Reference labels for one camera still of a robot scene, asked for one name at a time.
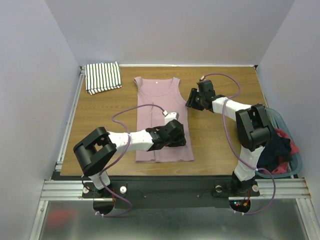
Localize pink tank top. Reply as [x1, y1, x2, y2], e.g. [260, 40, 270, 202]
[134, 76, 195, 163]

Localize black white striped tank top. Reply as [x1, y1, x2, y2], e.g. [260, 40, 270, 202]
[85, 61, 122, 96]

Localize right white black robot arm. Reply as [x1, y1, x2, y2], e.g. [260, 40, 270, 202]
[185, 80, 274, 195]

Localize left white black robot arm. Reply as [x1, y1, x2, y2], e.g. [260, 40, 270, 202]
[73, 119, 186, 197]

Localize navy patterned garment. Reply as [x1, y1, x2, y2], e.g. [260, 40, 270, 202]
[257, 135, 292, 172]

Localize teal laundry basket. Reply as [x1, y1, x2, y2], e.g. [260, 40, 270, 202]
[266, 107, 302, 178]

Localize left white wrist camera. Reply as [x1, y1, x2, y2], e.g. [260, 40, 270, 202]
[162, 110, 179, 125]

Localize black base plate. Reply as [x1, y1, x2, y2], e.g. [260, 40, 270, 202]
[82, 175, 260, 209]

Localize aluminium frame rail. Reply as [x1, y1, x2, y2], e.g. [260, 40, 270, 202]
[40, 178, 311, 201]

